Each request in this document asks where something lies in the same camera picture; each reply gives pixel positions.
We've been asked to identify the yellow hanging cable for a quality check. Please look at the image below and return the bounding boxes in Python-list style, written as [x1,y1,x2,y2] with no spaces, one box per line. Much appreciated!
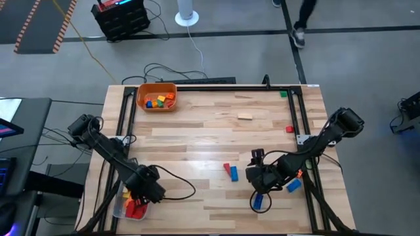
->
[51,0,116,83]

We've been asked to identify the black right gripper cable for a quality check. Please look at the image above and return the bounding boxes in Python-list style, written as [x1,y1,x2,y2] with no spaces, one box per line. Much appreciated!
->
[249,189,273,214]

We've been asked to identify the black equipment with cables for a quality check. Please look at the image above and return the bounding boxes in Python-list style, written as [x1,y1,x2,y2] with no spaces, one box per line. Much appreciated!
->
[387,90,420,134]

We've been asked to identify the backlit keyboard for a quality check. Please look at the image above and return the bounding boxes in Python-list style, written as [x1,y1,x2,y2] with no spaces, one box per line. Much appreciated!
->
[0,157,17,197]

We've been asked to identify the white tower stand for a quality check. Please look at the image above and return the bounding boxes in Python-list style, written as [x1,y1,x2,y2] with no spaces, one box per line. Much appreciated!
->
[174,0,200,28]

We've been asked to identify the black power adapter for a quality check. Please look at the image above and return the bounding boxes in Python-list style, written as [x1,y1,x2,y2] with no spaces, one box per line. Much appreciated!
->
[71,136,95,148]

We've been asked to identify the white cable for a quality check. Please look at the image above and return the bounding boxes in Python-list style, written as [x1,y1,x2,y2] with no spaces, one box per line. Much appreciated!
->
[185,25,205,76]

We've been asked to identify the black monitor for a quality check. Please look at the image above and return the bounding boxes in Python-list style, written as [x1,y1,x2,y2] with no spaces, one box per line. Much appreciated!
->
[0,117,25,139]

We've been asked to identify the white sheet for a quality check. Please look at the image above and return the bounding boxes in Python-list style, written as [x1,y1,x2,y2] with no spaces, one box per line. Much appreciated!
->
[0,98,23,124]

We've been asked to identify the orange plastic bin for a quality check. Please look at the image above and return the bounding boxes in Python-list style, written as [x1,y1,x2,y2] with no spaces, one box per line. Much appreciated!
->
[136,82,179,113]

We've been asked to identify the red device on crate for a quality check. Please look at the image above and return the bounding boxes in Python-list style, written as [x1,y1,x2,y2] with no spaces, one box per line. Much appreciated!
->
[96,0,140,11]

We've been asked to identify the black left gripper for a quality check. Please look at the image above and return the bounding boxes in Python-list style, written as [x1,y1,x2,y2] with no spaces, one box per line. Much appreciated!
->
[134,183,167,212]

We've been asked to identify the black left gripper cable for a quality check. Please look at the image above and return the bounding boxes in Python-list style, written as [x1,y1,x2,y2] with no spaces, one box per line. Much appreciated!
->
[152,163,197,201]

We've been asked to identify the clear plastic container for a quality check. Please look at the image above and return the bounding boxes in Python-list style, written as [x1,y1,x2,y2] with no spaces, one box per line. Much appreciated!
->
[112,169,154,220]

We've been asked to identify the person's legs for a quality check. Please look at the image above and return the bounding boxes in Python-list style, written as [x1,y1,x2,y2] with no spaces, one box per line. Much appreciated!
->
[271,0,318,50]

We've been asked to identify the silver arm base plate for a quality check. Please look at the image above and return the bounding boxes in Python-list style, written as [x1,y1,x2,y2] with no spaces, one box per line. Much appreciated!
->
[296,133,337,147]
[113,135,131,148]

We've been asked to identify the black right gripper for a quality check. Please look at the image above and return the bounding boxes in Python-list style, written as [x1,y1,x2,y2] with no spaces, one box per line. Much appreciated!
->
[245,148,290,195]

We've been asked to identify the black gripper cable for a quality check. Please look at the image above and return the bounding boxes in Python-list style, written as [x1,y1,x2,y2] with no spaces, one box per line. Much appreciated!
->
[249,189,273,214]
[152,163,197,201]

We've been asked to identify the black power strip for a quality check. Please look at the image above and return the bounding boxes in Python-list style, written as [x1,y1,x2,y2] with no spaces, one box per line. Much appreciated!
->
[154,77,237,85]

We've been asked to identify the black floor cables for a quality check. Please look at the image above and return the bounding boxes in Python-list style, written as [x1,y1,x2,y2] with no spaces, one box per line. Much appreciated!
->
[120,62,209,85]

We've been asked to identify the black mat with striped edge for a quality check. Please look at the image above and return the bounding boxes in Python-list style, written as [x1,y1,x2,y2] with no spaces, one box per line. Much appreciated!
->
[12,0,79,55]
[0,0,41,45]

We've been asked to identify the black crate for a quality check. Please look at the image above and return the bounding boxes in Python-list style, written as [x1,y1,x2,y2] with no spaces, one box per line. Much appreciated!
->
[91,0,151,43]

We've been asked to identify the black desk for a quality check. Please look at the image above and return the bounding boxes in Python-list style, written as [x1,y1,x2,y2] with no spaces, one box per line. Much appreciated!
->
[0,97,53,197]

